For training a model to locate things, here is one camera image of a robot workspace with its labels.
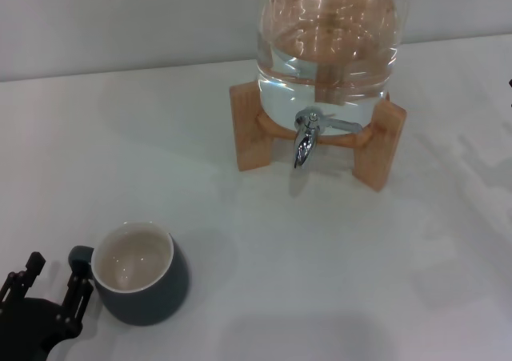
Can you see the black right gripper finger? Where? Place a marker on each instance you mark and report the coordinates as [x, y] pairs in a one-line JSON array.
[[510, 83]]

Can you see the clear glass water jar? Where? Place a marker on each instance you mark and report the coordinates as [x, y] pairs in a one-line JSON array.
[[328, 37]]

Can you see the dark grey ceramic cup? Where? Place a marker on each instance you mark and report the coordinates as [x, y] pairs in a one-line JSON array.
[[148, 303]]

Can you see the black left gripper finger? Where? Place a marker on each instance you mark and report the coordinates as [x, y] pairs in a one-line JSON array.
[[77, 301], [24, 281]]

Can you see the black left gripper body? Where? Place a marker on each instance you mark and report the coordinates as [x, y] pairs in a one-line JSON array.
[[28, 325]]

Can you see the chrome faucet tap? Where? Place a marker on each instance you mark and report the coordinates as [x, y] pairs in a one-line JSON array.
[[306, 145]]

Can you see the wooden dispenser stand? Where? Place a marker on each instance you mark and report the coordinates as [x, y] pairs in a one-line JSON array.
[[250, 137]]

